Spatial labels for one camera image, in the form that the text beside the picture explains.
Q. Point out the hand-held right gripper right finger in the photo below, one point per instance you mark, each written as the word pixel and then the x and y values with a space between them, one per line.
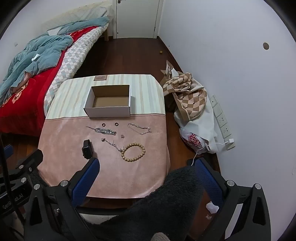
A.
pixel 208 183

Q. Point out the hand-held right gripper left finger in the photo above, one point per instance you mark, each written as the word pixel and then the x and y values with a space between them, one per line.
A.
pixel 85 183

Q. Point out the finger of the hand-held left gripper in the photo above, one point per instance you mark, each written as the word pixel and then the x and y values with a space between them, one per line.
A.
pixel 30 162
pixel 8 151

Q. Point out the black smartwatch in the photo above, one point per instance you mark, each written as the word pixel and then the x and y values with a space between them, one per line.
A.
pixel 87 149

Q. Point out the cardboard box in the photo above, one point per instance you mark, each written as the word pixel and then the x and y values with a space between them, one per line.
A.
pixel 108 112

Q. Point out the crumpled white paper scrap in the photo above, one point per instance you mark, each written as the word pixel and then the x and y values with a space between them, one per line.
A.
pixel 212 206

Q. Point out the bed with red blanket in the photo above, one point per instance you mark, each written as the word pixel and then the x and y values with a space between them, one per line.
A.
pixel 20 109

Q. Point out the red print plastic bag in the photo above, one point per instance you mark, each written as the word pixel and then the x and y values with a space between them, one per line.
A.
pixel 192 140

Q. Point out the white charger plug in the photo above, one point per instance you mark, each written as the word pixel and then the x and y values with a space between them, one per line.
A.
pixel 230 141

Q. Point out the pink and striped tablecloth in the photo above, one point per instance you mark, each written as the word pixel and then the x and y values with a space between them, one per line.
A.
pixel 69 132

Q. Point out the person's dark fleece trouser leg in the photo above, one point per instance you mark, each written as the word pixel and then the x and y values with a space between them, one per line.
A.
pixel 161 204

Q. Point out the white power strip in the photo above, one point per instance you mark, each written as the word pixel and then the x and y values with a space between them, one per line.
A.
pixel 222 120

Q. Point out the beige checkered cloth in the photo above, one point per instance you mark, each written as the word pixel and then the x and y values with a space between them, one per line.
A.
pixel 185 92

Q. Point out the white tag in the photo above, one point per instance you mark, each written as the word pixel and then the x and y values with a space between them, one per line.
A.
pixel 35 57

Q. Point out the teal quilt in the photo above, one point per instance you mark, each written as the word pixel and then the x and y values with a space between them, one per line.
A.
pixel 46 53

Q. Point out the grey checkered quilt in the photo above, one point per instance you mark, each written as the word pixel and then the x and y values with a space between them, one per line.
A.
pixel 76 53

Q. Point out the pale mesh bed cover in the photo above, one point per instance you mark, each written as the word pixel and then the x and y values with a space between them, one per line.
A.
pixel 69 16

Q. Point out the wooden bed leg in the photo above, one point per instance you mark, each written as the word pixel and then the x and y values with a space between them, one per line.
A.
pixel 106 34

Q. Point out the white door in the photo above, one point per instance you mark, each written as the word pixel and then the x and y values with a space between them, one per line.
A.
pixel 136 18

